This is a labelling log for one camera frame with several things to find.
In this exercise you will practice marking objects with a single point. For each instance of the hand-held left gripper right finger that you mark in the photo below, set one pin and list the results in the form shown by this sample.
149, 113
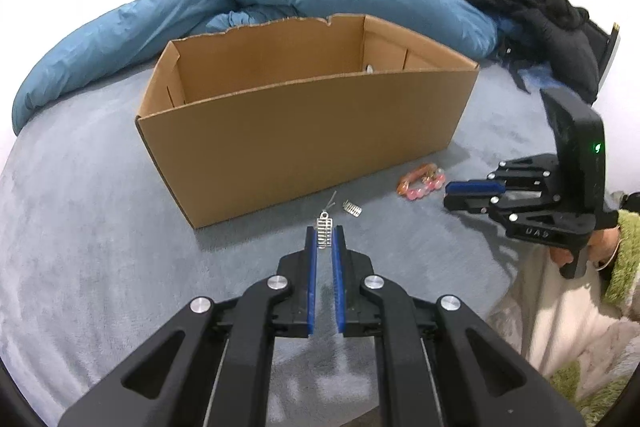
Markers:
339, 272

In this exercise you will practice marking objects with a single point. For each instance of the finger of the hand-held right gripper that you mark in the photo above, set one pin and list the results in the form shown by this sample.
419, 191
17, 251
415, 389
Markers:
467, 204
475, 187

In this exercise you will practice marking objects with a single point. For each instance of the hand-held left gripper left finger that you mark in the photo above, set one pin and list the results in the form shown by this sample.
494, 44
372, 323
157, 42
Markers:
311, 267

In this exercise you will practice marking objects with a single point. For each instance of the silver spring earring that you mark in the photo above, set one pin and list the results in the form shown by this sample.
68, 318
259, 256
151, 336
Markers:
352, 208
324, 232

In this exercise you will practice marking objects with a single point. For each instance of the brown cardboard box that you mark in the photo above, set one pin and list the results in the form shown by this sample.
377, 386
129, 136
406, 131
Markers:
300, 132

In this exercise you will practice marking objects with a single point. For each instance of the person's right forearm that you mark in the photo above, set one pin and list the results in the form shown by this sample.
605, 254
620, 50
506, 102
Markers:
627, 257

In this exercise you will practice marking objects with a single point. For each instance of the person's right hand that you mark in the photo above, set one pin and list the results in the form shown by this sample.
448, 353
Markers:
602, 242

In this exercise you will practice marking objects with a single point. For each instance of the thin silver hook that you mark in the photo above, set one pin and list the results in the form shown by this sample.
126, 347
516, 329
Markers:
330, 201

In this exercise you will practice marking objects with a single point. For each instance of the cream green fleece robe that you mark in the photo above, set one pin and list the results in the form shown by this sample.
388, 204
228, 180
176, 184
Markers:
590, 347

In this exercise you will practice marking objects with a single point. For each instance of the blue duvet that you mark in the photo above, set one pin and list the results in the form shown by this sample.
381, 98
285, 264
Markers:
125, 37

